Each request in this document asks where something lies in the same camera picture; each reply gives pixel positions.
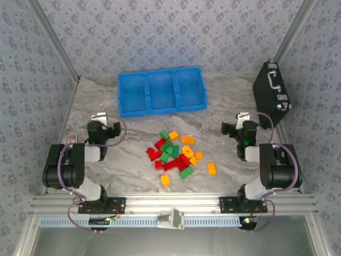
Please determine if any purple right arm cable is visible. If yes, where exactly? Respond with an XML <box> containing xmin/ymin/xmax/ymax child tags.
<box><xmin>239</xmin><ymin>111</ymin><xmax>301</xmax><ymax>234</ymax></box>

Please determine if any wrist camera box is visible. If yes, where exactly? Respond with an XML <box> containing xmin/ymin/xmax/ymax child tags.
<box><xmin>91</xmin><ymin>113</ymin><xmax>108</xmax><ymax>126</ymax></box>
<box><xmin>236</xmin><ymin>111</ymin><xmax>251</xmax><ymax>126</ymax></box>

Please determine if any aluminium corner post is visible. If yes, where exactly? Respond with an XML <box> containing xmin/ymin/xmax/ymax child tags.
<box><xmin>26</xmin><ymin>0</ymin><xmax>81</xmax><ymax>81</ymax></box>
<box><xmin>273</xmin><ymin>0</ymin><xmax>319</xmax><ymax>62</ymax></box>

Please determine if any aluminium frame leg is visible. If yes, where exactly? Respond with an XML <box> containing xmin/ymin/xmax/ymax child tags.
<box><xmin>304</xmin><ymin>214</ymin><xmax>330</xmax><ymax>256</ymax></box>
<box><xmin>15</xmin><ymin>213</ymin><xmax>41</xmax><ymax>256</ymax></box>

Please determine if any black case with silver handle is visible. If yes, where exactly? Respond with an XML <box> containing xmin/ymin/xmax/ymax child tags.
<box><xmin>252</xmin><ymin>60</ymin><xmax>293</xmax><ymax>131</ymax></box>

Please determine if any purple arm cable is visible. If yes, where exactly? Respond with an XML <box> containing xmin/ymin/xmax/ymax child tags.
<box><xmin>60</xmin><ymin>114</ymin><xmax>128</xmax><ymax>235</ymax></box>
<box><xmin>239</xmin><ymin>111</ymin><xmax>301</xmax><ymax>234</ymax></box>

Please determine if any pale blue slotted cable duct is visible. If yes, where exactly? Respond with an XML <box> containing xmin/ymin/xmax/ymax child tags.
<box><xmin>39</xmin><ymin>215</ymin><xmax>242</xmax><ymax>229</ymax></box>

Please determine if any grey metal bracket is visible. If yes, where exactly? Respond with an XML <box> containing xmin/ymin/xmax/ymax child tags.
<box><xmin>156</xmin><ymin>209</ymin><xmax>185</xmax><ymax>230</ymax></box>

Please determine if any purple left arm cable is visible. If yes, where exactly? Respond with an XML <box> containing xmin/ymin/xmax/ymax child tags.
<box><xmin>60</xmin><ymin>114</ymin><xmax>128</xmax><ymax>235</ymax></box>

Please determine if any small lit circuit board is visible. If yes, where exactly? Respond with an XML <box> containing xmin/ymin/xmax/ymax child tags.
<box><xmin>239</xmin><ymin>216</ymin><xmax>259</xmax><ymax>230</ymax></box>
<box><xmin>88</xmin><ymin>217</ymin><xmax>112</xmax><ymax>227</ymax></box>

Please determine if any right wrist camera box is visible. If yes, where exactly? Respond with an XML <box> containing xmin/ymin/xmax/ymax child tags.
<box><xmin>236</xmin><ymin>111</ymin><xmax>251</xmax><ymax>126</ymax></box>

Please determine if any long aluminium frame rail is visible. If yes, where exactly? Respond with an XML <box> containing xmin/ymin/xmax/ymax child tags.
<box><xmin>28</xmin><ymin>192</ymin><xmax>319</xmax><ymax>216</ymax></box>

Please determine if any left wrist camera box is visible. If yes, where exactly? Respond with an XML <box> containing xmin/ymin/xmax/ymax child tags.
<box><xmin>91</xmin><ymin>113</ymin><xmax>108</xmax><ymax>126</ymax></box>

